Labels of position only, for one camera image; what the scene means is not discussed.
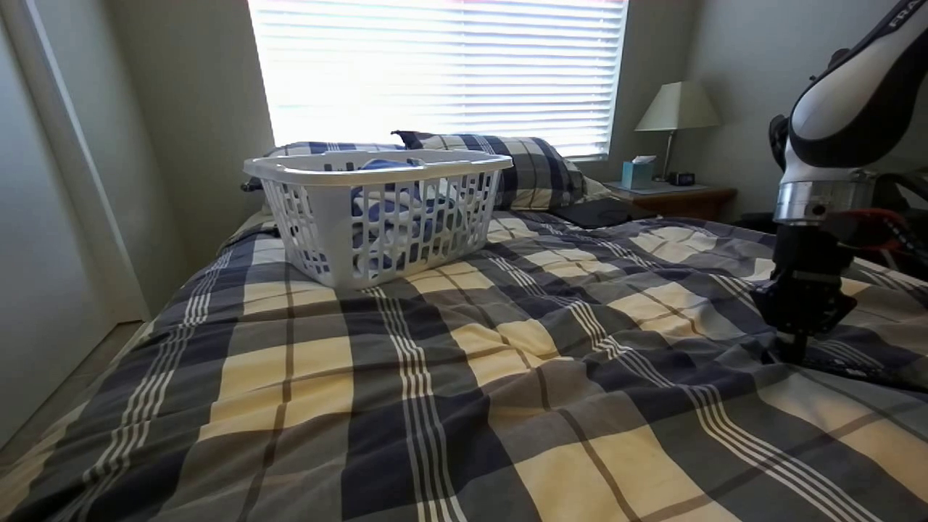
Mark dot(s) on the teal tissue box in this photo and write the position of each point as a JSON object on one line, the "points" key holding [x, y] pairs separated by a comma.
{"points": [[637, 172]]}

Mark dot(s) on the plaid pillow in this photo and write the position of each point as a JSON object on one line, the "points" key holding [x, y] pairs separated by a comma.
{"points": [[538, 181]]}

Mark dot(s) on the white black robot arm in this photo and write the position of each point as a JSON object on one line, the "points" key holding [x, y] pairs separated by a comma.
{"points": [[855, 115]]}

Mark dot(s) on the white plastic laundry basket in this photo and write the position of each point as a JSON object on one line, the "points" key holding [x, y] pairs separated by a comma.
{"points": [[309, 201]]}

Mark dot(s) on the wooden nightstand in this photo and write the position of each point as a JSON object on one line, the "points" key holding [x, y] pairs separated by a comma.
{"points": [[691, 201]]}

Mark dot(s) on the blue clothes in basket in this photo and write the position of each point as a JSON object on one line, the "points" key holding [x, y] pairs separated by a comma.
{"points": [[415, 223]]}

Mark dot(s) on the beige table lamp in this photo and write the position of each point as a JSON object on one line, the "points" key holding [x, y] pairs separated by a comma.
{"points": [[675, 108]]}

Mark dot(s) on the white window blinds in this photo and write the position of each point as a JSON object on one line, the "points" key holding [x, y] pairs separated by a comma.
{"points": [[350, 70]]}

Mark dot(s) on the plaid bed comforter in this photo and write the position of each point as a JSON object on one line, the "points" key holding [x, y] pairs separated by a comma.
{"points": [[554, 375]]}

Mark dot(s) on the small black alarm clock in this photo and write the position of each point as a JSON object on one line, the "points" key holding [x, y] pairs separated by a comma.
{"points": [[686, 179]]}

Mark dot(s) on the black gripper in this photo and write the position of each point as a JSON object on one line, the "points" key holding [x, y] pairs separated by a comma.
{"points": [[805, 292]]}

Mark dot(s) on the black tv remote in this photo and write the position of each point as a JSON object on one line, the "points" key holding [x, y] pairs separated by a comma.
{"points": [[852, 360]]}

